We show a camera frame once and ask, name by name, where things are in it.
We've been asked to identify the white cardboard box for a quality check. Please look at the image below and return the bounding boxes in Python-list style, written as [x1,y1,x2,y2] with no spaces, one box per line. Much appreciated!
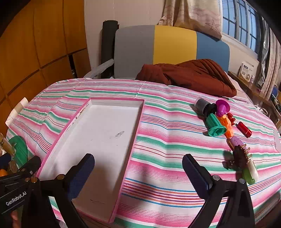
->
[238,62,255,82]

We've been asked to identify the grey black toy cup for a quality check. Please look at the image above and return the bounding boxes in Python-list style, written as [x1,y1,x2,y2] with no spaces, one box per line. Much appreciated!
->
[195,98,218,116]

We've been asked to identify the red toy gear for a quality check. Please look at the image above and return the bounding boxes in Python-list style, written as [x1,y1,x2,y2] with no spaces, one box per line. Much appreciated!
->
[226,112,236,126]

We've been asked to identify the green ribbed toy cup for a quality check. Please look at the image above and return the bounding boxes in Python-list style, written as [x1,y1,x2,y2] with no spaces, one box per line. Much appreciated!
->
[206,113,227,137]

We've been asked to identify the green toy popsicle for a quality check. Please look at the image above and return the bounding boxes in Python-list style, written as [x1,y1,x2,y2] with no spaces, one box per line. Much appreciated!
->
[243,167,256,185]

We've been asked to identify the black rolled mat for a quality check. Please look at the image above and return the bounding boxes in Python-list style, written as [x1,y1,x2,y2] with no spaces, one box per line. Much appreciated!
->
[101,20,119,79]

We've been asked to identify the wooden side shelf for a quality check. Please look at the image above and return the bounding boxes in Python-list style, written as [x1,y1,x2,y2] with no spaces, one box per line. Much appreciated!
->
[228,71,281,123]

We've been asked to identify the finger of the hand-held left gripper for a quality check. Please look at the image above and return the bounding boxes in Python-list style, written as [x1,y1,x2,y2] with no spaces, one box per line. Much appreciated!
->
[19,156,42,177]

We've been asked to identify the pale pink sheet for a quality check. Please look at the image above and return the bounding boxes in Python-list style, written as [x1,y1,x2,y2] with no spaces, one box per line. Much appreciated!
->
[228,77,248,98]

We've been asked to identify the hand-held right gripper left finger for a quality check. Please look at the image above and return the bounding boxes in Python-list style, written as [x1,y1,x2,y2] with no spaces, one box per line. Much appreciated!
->
[21,153,95,228]

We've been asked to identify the brown quilted duvet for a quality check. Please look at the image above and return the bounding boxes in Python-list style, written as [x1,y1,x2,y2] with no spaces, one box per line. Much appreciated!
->
[135,59,237,97]

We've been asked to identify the wooden wardrobe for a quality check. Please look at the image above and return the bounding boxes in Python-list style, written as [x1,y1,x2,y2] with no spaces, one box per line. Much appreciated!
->
[0,0,88,132]

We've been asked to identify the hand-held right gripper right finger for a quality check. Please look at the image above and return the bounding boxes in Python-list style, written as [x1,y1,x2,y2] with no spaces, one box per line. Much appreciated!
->
[182,154,256,228]

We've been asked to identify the window with grid frame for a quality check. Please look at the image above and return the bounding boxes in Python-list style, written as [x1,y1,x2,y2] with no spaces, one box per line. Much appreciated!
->
[222,0,264,54]

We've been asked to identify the silver grey curtain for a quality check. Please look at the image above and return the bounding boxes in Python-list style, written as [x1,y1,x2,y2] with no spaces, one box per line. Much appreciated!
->
[257,18,281,99]

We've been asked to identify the pink green striped blanket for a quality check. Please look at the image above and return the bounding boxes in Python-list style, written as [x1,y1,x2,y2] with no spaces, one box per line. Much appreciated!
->
[5,78,281,228]

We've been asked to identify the purple mushroom toy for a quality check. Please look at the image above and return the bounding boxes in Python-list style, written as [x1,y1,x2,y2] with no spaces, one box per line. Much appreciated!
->
[215,99,230,117]

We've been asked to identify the purple toy popsicle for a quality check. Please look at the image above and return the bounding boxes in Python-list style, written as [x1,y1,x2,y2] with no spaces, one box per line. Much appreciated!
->
[227,136,251,152]

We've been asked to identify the white foam tube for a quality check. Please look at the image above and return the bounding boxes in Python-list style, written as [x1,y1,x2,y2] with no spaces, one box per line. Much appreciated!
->
[83,59,115,79]

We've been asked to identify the orange toy block chain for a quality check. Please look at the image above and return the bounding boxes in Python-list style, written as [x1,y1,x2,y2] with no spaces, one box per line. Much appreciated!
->
[223,123,234,139]

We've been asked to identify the green and white cylinder toy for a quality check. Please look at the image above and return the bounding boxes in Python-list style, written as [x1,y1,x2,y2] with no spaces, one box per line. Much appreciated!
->
[247,160,259,182]

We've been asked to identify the pink white tray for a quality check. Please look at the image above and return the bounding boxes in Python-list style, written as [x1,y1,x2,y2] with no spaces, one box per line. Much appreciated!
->
[36,98,145,223]

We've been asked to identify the brown round toy with pegs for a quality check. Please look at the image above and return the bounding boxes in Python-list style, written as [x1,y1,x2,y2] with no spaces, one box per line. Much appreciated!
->
[233,146,252,168]

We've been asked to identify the green round object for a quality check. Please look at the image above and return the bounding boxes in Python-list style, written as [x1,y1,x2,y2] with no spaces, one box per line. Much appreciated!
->
[10,136,28,169]

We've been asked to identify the red toy cylinder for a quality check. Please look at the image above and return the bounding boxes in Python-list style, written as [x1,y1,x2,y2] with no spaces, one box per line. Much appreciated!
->
[237,122,252,138]

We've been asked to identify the beige starfish print curtain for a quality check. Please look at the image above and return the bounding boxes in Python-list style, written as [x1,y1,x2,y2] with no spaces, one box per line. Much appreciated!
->
[158,0,223,40]

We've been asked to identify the grey yellow blue headboard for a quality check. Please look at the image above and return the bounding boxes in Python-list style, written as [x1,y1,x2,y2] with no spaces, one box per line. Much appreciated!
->
[114,25,230,80]

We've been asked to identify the clear glass jar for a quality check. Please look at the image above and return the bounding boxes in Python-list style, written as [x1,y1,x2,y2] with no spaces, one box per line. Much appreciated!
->
[0,134,16,158]

